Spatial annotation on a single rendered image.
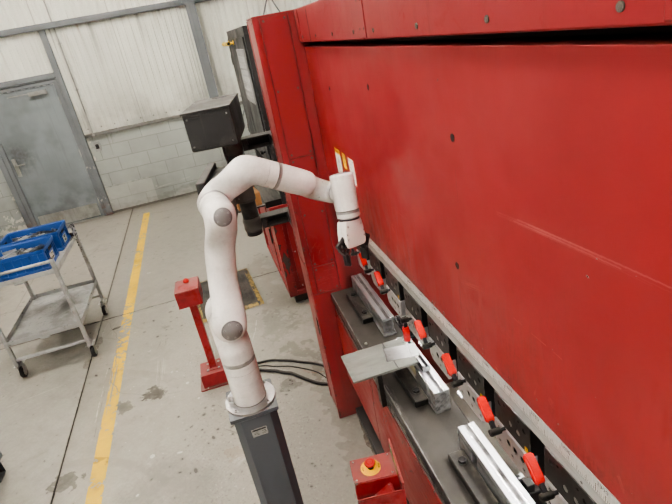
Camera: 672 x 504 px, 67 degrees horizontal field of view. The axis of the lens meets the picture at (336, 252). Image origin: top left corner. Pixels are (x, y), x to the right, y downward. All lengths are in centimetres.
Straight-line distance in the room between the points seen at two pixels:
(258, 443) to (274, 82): 156
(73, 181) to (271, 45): 692
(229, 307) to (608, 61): 132
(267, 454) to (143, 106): 730
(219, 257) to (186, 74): 718
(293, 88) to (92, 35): 653
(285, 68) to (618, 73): 191
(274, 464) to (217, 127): 157
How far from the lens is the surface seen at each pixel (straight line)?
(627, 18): 72
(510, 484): 166
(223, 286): 172
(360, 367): 203
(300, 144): 254
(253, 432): 202
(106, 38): 882
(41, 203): 929
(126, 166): 899
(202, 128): 265
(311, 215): 264
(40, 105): 899
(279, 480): 220
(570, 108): 83
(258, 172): 165
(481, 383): 142
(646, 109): 73
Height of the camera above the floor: 223
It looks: 24 degrees down
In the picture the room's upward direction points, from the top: 11 degrees counter-clockwise
